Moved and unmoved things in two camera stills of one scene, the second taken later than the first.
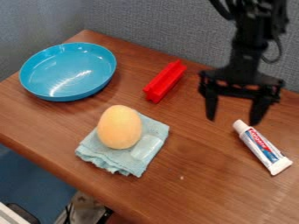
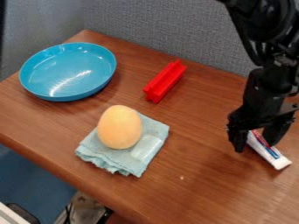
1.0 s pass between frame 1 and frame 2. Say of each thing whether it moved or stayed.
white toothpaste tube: moved
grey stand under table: stayed
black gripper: moved
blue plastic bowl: stayed
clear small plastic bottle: stayed
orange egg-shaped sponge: stayed
